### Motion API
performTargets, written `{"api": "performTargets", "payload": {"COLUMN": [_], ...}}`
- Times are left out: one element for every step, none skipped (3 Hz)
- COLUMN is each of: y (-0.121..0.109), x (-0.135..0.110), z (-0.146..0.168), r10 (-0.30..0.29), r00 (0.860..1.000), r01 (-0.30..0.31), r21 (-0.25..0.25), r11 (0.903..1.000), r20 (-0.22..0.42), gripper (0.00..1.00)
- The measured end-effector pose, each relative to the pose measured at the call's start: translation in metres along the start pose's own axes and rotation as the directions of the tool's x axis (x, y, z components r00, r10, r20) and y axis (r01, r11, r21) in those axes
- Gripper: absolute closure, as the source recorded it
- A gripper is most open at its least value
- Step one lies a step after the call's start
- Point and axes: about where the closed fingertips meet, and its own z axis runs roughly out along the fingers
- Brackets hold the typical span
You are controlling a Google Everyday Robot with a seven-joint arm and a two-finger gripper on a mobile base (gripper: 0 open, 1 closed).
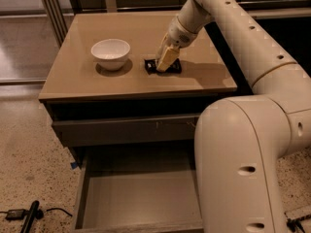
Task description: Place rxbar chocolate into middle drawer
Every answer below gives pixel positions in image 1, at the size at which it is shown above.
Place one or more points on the open grey middle drawer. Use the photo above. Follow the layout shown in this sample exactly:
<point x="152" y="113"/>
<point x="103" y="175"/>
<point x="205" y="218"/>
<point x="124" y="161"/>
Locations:
<point x="138" y="188"/>

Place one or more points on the closed grey top drawer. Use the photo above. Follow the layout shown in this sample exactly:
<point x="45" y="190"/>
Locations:
<point x="128" y="130"/>

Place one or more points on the white power strip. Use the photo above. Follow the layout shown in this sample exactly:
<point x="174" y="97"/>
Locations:
<point x="299" y="220"/>

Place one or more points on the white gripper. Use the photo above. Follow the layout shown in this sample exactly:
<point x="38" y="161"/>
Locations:
<point x="178" y="33"/>

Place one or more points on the black power adapter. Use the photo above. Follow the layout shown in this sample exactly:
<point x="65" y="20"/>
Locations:
<point x="16" y="214"/>

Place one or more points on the black rxbar chocolate wrapper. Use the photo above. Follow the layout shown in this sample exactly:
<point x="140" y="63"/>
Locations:
<point x="175" y="68"/>

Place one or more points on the white ceramic bowl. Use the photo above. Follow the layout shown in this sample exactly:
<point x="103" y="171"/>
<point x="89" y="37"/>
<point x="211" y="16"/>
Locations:
<point x="111" y="54"/>

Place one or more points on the blue tape piece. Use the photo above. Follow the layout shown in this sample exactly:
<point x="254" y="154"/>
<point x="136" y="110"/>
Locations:
<point x="74" y="165"/>

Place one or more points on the grey drawer cabinet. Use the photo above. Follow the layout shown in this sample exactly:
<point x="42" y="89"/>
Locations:
<point x="78" y="88"/>

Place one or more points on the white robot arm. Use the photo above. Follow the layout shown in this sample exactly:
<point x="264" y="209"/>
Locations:
<point x="238" y="140"/>

